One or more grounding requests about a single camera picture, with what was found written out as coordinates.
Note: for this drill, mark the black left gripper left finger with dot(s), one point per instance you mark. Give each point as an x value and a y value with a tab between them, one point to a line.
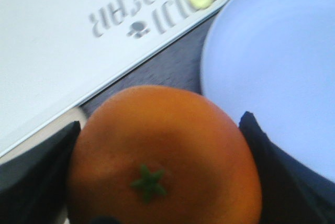
34	171

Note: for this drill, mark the wooden cutting board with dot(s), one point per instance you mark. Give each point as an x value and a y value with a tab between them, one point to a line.
70	122

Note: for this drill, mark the light blue plate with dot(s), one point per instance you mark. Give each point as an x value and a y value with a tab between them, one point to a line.
275	59

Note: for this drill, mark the white rectangular tray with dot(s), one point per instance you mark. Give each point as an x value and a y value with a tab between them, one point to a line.
56	54

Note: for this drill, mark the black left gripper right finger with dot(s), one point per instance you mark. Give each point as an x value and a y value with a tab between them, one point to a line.
291	192

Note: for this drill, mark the orange mandarin fruit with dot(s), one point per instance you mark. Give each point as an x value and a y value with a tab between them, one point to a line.
155	154

